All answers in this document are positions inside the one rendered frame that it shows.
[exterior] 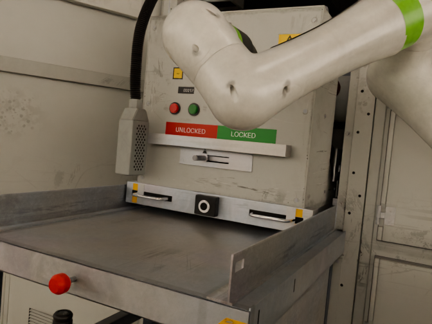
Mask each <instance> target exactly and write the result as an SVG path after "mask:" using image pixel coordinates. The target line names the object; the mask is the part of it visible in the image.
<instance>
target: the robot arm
mask: <svg viewBox="0 0 432 324"><path fill-rule="evenodd" d="M162 41H163V46H164V49H165V51H166V53H167V55H168V56H169V57H170V59H171V60H172V61H173V62H174V63H175V64H176V65H177V66H178V67H179V68H180V69H181V71H182V72H183V73H184V74H185V75H186V76H187V77H188V78H189V79H190V81H191V82H192V84H193V85H194V86H195V87H196V88H197V90H198V92H199V93H200V94H201V96H202V97H203V99H204V101H205V102H206V104H207V105H208V107H209V108H210V111H211V112H212V114H213V115H214V117H215V118H216V119H217V120H218V121H219V122H220V123H221V124H223V125H224V126H226V127H227V128H230V129H233V130H236V131H249V130H252V129H255V128H257V127H259V126H261V125H263V124H264V123H265V122H267V121H268V120H270V119H271V118H272V117H273V116H275V115H276V114H278V113H279V112H280V111H282V110H283V109H285V108H286V107H288V106H289V105H291V104H292V103H294V102H295V101H297V100H299V99H300V98H302V97H304V96H305V95H307V94H309V93H310V92H312V91H314V90H315V89H317V88H319V87H321V86H323V85H325V84H327V83H329V82H330V81H332V80H334V79H336V78H338V77H340V76H343V75H345V74H347V73H349V72H351V71H353V70H355V69H358V68H361V67H363V66H365V65H367V64H369V65H368V69H367V72H366V83H367V85H368V88H369V90H370V92H371V93H372V94H373V95H374V96H375V97H376V98H377V99H378V100H380V101H381V102H382V103H383V104H384V105H386V106H387V107H389V108H390V109H391V110H392V111H393V112H394V113H395V114H396V115H398V116H399V117H400V118H401V119H402V120H403V121H405V122H406V123H407V124H408V125H409V126H410V127H411V128H412V129H413V130H414V131H415V132H416V133H417V134H418V135H419V136H420V137H421V138H422V139H423V140H424V141H425V142H426V143H427V144H428V145H429V146H430V147H431V148H432V0H359V1H358V2H356V3H354V4H353V5H352V6H350V7H348V8H347V9H346V10H344V11H342V12H341V13H339V14H337V15H336V16H334V17H333V18H331V19H329V20H327V21H325V22H324V23H322V24H320V25H318V26H316V27H315V28H313V29H311V30H309V31H306V32H305V33H303V34H300V35H298V36H296V37H294V38H291V39H289V40H287V41H285V42H282V43H280V44H277V45H275V46H273V47H271V48H269V49H267V50H265V51H261V52H260V53H257V50H256V48H255V47H254V45H253V43H252V41H251V39H250V38H249V37H248V36H247V35H246V34H245V33H244V32H242V31H240V30H239V29H238V28H236V27H234V26H233V25H232V24H231V22H228V21H227V20H226V18H225V16H224V15H223V14H222V12H221V11H220V10H219V9H218V8H217V7H215V6H213V5H212V4H210V3H208V2H206V1H200V0H191V1H185V2H183V3H181V4H179V5H177V6H176V7H175V8H173V9H172V10H171V11H170V13H169V14H168V15H167V17H166V19H165V21H164V24H163V29H162Z"/></svg>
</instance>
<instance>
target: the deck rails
mask: <svg viewBox="0 0 432 324"><path fill-rule="evenodd" d="M126 191H127V184H117V185H109V186H94V187H85V188H70V189H62V190H46V191H38V192H23V193H8V194H0V232H2V231H10V230H17V229H21V228H29V227H33V226H40V225H45V224H51V223H56V222H63V221H70V220H75V219H82V218H86V217H94V216H98V215H105V214H109V213H116V212H124V211H128V210H135V209H140V208H147V207H151V206H145V205H142V204H135V203H131V202H126V201H125V200H126ZM335 218H336V206H333V207H331V208H329V209H327V210H325V211H323V212H321V213H318V214H316V215H314V216H312V217H310V218H308V219H305V220H303V221H301V222H299V223H297V224H295V225H293V226H291V227H289V228H286V229H284V230H282V231H280V232H278V233H275V234H274V235H271V236H270V237H267V238H265V239H263V240H261V241H259V242H257V243H255V244H252V245H250V246H248V247H246V248H244V249H241V250H240V251H237V252H236V253H234V254H231V265H230V273H229V283H227V284H226V285H224V286H222V287H221V288H219V289H217V290H216V291H214V292H212V293H211V294H209V295H207V296H206V299H209V300H213V301H215V302H219V303H224V304H226V305H231V306H233V305H234V304H236V303H237V302H239V301H240V300H241V299H243V298H244V297H245V296H247V295H248V294H249V293H251V292H252V291H254V290H255V289H256V288H257V287H259V286H260V285H262V284H263V283H264V282H266V281H267V280H268V279H270V278H271V277H273V276H274V275H275V274H277V273H278V272H280V271H281V270H282V269H284V268H285V267H287V266H288V265H289V264H291V263H292V262H294V261H295V260H296V259H297V258H299V257H300V256H302V255H303V254H304V253H306V252H307V251H308V250H310V249H311V248H313V247H314V246H315V245H316V244H318V243H320V242H321V241H322V240H323V239H325V238H327V237H328V236H329V235H330V234H332V233H333V232H335V231H336V229H334V225H335ZM240 260H242V267H241V268H240V269H238V270H235V266H236V262H238V261H240Z"/></svg>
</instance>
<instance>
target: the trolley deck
mask: <svg viewBox="0 0 432 324"><path fill-rule="evenodd" d="M280 231H282V230H278V229H271V228H265V227H261V226H254V225H250V224H244V223H239V222H233V221H229V220H222V219H216V218H212V217H205V216H202V215H195V214H191V213H184V212H180V211H174V210H167V209H163V208H156V207H152V206H151V207H147V208H140V209H135V210H128V211H121V212H116V213H109V214H105V215H98V216H94V217H86V218H82V219H75V220H67V221H63V222H56V223H51V224H45V225H40V226H33V227H29V228H21V229H14V230H10V231H2V232H0V271H2V272H4V273H8V274H10V275H14V276H17V277H19V278H23V279H25V280H29V281H32V282H35V283H38V284H41V285H45V286H47V287H49V281H50V279H51V277H52V276H53V275H56V274H59V273H65V274H67V275H68V276H69V277H72V276H76V278H77V281H76V282H73V283H71V286H70V289H69V291H68V292H67V293H68V294H72V295H74V296H78V297H80V298H83V299H86V300H89V301H92V302H95V303H99V304H101V305H105V306H107V307H110V308H113V309H116V310H119V311H122V312H126V313H128V314H132V315H134V316H137V317H140V318H143V319H146V320H150V321H153V322H156V323H159V324H218V323H220V322H221V321H222V320H223V319H225V318H230V319H233V320H237V321H240V322H243V323H247V324H275V323H276V322H277V321H278V320H279V319H280V318H281V317H282V316H283V315H284V314H285V313H286V312H287V311H288V310H289V309H290V308H291V307H292V306H293V305H294V304H295V303H296V301H297V300H298V299H299V298H300V297H301V296H302V295H303V294H304V293H305V292H306V291H307V290H308V289H309V288H310V287H311V286H312V285H313V284H314V282H315V281H316V280H317V279H318V278H319V277H320V276H321V275H322V274H323V273H324V272H325V271H326V270H327V269H328V268H329V267H330V266H331V265H332V264H333V263H334V262H335V261H336V260H337V259H338V258H339V257H340V256H341V255H342V254H343V253H344V247H345V235H346V231H344V232H342V231H335V232H333V233H332V234H330V235H329V236H328V237H327V238H325V239H323V240H322V241H321V242H320V243H318V244H316V245H315V246H314V247H313V248H311V249H310V250H308V251H307V252H306V253H304V254H303V255H302V256H300V257H299V258H297V259H296V260H295V261H294V262H292V263H291V264H289V265H288V266H287V267H285V268H284V269H282V270H281V271H280V272H278V273H277V274H275V275H274V276H273V277H271V278H270V279H268V280H267V281H266V282H264V283H263V284H262V285H260V286H259V287H257V288H256V289H255V290H254V291H252V292H251V293H249V294H248V295H247V296H245V297H244V298H243V299H241V300H240V301H238V302H237V303H236V304H234V305H233V306H231V305H226V304H224V303H219V302H217V301H213V300H209V299H206V296H207V295H209V294H211V293H212V292H214V291H216V290H217V289H219V288H221V287H222V286H224V285H226V284H228V283H229V279H230V265H231V254H234V253H236V252H237V251H240V250H241V249H244V248H246V247H248V246H250V245H252V244H255V243H257V242H259V241H261V240H263V239H266V238H267V237H270V236H271V235H274V234H275V233H278V232H280Z"/></svg>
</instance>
